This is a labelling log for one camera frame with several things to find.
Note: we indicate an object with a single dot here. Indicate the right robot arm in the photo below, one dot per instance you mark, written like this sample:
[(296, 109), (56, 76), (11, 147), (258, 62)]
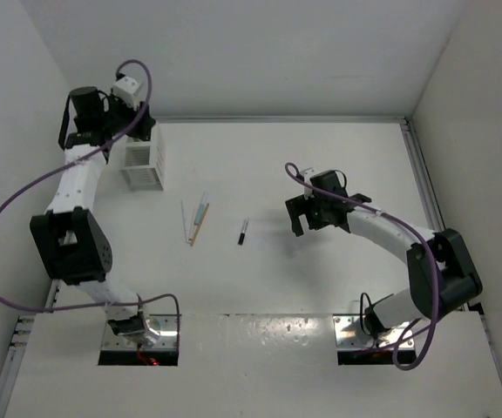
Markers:
[(441, 274)]

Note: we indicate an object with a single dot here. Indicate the light blue makeup stick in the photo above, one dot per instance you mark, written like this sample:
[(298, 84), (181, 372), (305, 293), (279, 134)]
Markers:
[(200, 209)]

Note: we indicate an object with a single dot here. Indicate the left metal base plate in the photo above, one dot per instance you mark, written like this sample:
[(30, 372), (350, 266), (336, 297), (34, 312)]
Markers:
[(162, 338)]

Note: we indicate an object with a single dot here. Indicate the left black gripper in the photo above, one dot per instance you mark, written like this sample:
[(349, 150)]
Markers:
[(142, 128)]

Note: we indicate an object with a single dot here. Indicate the thin white applicator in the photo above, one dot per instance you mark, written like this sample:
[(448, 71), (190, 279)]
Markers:
[(192, 226)]

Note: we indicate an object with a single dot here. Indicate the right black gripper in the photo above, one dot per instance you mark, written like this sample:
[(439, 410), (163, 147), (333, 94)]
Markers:
[(298, 206)]

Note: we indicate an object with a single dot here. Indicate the thin white stick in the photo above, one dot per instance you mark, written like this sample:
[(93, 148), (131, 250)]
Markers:
[(184, 221)]

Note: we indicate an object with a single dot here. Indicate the white slatted organizer box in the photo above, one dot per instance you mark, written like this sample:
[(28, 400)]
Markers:
[(143, 163)]

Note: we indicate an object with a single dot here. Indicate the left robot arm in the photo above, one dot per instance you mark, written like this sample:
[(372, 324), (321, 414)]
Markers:
[(69, 240)]

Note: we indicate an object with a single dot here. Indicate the metal base plate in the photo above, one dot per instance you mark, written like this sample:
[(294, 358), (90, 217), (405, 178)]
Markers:
[(351, 338), (162, 338)]

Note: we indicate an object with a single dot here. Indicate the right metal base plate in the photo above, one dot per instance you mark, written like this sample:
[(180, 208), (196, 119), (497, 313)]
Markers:
[(351, 338)]

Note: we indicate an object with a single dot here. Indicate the clear tube black cap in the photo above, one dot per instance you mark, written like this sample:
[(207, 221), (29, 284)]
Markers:
[(243, 232)]

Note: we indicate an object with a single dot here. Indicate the gold makeup pencil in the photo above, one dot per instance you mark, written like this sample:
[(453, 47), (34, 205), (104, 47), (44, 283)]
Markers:
[(199, 225)]

